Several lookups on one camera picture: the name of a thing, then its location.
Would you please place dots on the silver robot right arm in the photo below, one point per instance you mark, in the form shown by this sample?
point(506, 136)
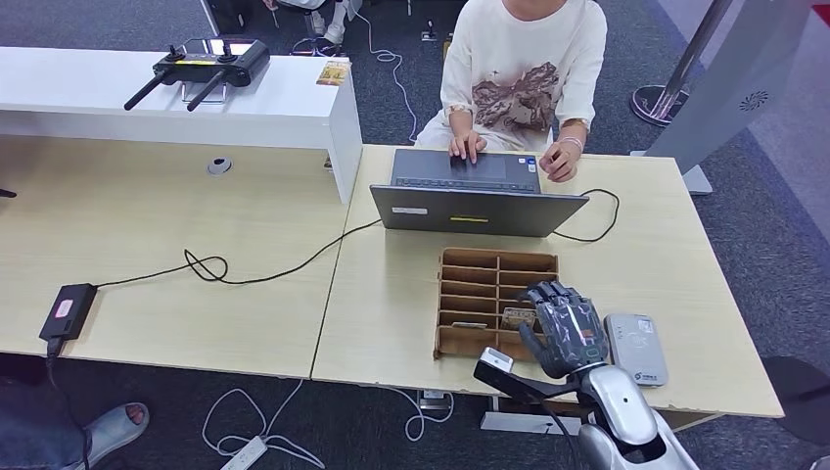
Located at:
point(622, 415)

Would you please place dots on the person's leg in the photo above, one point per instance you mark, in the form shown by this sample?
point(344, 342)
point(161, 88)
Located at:
point(32, 434)

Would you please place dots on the grey card reader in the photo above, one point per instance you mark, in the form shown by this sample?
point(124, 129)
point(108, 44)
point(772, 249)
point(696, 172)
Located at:
point(639, 350)

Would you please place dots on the person's right forearm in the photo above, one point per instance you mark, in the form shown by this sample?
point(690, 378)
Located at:
point(462, 122)

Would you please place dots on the black cabinet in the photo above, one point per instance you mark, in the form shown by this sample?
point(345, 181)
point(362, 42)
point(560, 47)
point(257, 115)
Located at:
point(225, 15)

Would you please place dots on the white counter shelf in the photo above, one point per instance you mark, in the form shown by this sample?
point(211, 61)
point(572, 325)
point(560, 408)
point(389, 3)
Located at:
point(275, 106)

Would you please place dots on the grey floor socket box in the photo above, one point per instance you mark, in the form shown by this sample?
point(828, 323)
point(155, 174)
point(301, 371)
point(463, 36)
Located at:
point(434, 402)

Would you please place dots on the brown cardboard card organizer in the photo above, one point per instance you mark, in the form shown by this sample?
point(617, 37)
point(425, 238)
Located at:
point(468, 276)

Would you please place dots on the grey slipper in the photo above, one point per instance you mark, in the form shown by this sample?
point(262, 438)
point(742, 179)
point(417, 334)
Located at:
point(113, 430)

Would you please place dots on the round grey desk grommet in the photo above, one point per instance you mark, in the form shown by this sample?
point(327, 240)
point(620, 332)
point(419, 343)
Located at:
point(219, 166)

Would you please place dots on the black remote controller with antennas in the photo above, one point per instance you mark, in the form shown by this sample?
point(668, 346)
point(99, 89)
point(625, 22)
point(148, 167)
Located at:
point(211, 63)

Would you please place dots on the white drawer panel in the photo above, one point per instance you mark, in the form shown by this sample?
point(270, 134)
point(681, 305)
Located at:
point(519, 425)

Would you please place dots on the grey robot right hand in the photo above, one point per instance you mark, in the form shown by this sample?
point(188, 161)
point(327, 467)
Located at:
point(570, 334)

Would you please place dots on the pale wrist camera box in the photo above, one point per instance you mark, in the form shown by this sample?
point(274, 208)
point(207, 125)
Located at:
point(496, 360)

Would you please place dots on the person's left hand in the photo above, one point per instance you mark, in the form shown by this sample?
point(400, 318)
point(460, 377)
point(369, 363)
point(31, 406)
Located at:
point(561, 165)

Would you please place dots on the gold patterned room key card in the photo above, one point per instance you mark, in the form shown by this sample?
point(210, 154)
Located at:
point(515, 318)

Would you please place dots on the black round base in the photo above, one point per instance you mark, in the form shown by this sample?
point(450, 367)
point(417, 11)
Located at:
point(799, 396)

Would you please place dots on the chair base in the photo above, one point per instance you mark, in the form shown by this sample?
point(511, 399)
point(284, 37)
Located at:
point(316, 47)

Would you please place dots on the person's left forearm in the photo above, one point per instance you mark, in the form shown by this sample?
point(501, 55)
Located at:
point(574, 131)

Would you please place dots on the grey kiosk panel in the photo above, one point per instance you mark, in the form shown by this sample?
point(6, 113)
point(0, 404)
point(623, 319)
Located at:
point(749, 65)

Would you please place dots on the small black floor object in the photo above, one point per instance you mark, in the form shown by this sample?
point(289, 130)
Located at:
point(428, 31)

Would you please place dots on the person with white shoes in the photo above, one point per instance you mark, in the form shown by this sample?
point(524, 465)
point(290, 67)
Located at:
point(337, 29)

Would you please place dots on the grey laptop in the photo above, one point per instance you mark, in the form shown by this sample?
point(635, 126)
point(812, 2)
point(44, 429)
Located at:
point(476, 215)

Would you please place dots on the black power adapter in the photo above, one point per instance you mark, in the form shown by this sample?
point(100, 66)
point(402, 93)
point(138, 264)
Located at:
point(67, 312)

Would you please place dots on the metal stanchion post with base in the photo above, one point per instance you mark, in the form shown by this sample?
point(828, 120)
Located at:
point(694, 45)

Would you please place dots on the white power strip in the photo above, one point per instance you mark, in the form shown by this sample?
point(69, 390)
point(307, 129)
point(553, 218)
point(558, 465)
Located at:
point(244, 454)

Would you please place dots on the black object at desk edge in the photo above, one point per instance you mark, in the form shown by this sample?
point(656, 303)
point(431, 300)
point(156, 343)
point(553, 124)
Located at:
point(5, 192)

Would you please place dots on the person's right hand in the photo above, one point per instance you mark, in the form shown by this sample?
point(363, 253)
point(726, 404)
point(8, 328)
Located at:
point(468, 144)

